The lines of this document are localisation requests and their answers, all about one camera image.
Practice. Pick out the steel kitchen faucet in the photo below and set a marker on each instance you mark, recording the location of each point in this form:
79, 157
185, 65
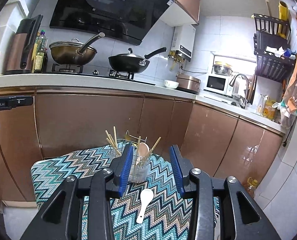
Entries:
241, 78

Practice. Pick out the blue rag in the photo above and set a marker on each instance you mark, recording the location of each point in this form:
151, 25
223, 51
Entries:
289, 53

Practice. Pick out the yellow package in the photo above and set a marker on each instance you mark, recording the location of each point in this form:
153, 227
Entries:
269, 110

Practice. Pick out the wooden chopstick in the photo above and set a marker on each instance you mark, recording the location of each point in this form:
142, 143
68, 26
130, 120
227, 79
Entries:
115, 137
112, 141
139, 142
155, 143

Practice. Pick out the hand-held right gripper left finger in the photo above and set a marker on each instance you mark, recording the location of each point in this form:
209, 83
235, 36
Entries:
124, 171

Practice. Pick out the white water heater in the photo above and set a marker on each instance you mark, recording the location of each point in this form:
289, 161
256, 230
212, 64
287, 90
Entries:
184, 37

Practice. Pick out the clear bottle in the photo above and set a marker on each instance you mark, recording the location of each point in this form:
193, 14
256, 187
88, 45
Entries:
260, 105

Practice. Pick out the black gas stove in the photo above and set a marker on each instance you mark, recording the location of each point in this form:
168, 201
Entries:
93, 74

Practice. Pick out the white crumpled cloth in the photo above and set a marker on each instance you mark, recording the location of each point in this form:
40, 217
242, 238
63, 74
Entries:
274, 50

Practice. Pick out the olive oil bottle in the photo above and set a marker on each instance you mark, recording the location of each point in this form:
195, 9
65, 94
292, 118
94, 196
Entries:
38, 60

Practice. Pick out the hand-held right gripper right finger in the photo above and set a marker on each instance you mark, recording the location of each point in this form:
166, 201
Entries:
176, 171

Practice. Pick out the white kitchen countertop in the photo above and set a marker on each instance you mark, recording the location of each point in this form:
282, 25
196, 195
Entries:
63, 80

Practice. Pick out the steel bowl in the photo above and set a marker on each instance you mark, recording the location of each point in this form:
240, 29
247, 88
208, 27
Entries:
222, 68

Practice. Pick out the clear utensil holder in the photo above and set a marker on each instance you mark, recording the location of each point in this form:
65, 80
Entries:
138, 175

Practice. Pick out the black dish rack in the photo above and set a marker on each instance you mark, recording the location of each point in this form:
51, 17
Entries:
271, 65

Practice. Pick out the brown kitchen cabinet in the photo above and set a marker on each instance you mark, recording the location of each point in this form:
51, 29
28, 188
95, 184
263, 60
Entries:
76, 120

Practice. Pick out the black range hood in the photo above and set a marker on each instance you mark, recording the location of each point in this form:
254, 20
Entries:
108, 10

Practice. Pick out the cooking oil bottle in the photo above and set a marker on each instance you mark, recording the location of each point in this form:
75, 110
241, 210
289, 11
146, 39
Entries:
251, 186

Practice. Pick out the white microwave oven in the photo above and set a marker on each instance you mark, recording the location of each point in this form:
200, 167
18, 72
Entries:
217, 83

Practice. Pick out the white bowl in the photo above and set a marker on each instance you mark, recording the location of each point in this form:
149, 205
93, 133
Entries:
171, 84

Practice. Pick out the beige ceramic spoon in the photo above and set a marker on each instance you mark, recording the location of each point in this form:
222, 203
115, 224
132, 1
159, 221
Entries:
143, 150

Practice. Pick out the clear plastic bag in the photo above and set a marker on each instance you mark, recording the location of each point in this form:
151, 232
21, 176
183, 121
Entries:
287, 116

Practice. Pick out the black wok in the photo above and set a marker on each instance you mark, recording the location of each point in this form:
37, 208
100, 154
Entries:
128, 63

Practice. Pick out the brown rice cooker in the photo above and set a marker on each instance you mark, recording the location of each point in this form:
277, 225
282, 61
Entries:
188, 82

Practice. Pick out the white ceramic spoon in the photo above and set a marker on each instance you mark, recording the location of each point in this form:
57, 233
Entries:
146, 196

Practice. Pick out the zigzag patterned table cloth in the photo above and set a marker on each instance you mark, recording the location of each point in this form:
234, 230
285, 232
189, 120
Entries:
71, 170

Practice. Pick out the yellow bottle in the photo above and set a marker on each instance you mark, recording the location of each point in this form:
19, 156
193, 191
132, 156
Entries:
283, 17

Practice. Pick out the dark sauce bottle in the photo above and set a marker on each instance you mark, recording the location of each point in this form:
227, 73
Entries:
45, 55

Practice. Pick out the brass coloured wok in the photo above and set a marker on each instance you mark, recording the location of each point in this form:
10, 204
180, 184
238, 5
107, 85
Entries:
68, 55

